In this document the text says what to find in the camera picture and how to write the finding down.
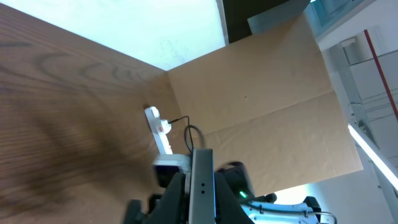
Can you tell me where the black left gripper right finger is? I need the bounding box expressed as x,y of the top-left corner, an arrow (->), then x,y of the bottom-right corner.
215,173 -> 254,224

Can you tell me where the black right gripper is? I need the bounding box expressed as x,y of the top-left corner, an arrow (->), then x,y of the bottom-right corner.
123,194 -> 162,224

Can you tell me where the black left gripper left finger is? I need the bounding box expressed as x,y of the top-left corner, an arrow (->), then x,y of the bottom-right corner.
144,173 -> 185,224

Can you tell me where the black charger cable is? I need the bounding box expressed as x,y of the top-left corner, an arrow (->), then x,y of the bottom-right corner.
167,115 -> 195,155

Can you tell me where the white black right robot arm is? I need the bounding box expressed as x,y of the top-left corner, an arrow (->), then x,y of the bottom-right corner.
123,165 -> 334,224

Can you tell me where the white charger plug adapter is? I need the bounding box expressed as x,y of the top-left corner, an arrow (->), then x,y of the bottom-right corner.
157,119 -> 172,134

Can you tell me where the white power strip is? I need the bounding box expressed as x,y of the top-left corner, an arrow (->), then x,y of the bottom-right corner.
144,106 -> 173,154

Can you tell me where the brown cardboard panel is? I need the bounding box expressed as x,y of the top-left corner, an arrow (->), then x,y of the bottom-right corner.
155,15 -> 363,195

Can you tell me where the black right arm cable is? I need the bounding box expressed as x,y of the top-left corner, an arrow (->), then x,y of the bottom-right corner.
183,124 -> 206,155

